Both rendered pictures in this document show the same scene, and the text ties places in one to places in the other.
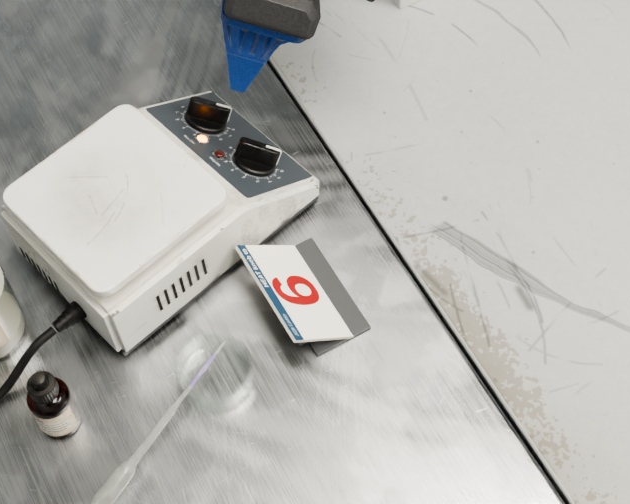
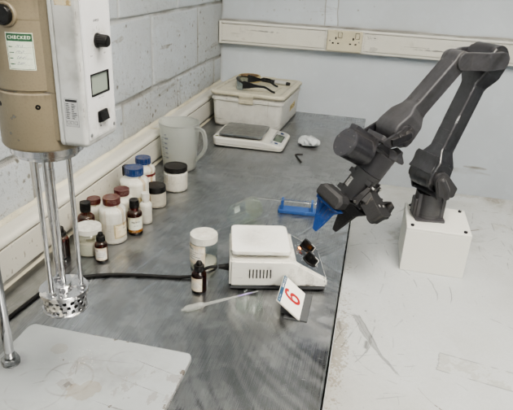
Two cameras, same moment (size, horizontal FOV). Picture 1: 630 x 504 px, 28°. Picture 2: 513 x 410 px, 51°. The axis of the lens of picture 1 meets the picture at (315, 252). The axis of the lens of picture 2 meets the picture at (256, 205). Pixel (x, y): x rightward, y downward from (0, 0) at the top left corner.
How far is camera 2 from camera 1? 0.56 m
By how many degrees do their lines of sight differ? 42
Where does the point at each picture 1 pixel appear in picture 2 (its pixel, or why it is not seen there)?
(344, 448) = (266, 340)
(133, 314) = (238, 268)
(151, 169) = (275, 238)
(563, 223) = (401, 337)
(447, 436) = (301, 357)
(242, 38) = (322, 209)
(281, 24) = (330, 199)
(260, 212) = (298, 270)
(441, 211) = (361, 312)
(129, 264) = (247, 250)
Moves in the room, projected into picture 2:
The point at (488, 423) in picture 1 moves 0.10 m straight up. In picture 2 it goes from (318, 363) to (324, 313)
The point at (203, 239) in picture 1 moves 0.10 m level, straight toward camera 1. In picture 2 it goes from (274, 262) to (252, 285)
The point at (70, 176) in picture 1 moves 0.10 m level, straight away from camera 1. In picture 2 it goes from (253, 230) to (267, 211)
